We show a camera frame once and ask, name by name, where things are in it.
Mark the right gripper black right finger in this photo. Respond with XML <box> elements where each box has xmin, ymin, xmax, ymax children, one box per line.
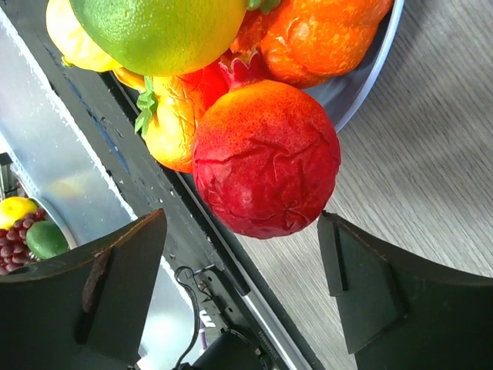
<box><xmin>317</xmin><ymin>212</ymin><xmax>492</xmax><ymax>370</ymax></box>

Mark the bowl of spare fruits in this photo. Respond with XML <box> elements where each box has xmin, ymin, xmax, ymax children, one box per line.
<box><xmin>1</xmin><ymin>196</ymin><xmax>76</xmax><ymax>276</ymax></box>

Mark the orange fake pumpkin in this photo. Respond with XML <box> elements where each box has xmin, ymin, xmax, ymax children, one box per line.
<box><xmin>230</xmin><ymin>0</ymin><xmax>394</xmax><ymax>89</ymax></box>

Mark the blue plastic plate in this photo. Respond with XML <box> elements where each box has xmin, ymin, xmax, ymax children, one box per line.
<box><xmin>305</xmin><ymin>0</ymin><xmax>404</xmax><ymax>133</ymax></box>

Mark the aluminium rail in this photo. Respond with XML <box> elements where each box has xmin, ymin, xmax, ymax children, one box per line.
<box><xmin>1</xmin><ymin>15</ymin><xmax>203</xmax><ymax>369</ymax></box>

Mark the red fake strawberry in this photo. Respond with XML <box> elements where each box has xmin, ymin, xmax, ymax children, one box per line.
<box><xmin>192</xmin><ymin>52</ymin><xmax>341</xmax><ymax>240</ymax></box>

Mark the green fake apple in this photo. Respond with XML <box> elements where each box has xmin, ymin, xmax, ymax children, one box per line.
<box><xmin>70</xmin><ymin>0</ymin><xmax>248</xmax><ymax>76</ymax></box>

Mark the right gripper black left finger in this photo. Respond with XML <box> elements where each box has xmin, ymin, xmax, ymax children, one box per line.
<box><xmin>1</xmin><ymin>209</ymin><xmax>167</xmax><ymax>369</ymax></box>

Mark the yellow fake banana bunch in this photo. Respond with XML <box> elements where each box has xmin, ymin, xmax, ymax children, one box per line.
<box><xmin>45</xmin><ymin>0</ymin><xmax>145</xmax><ymax>93</ymax></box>

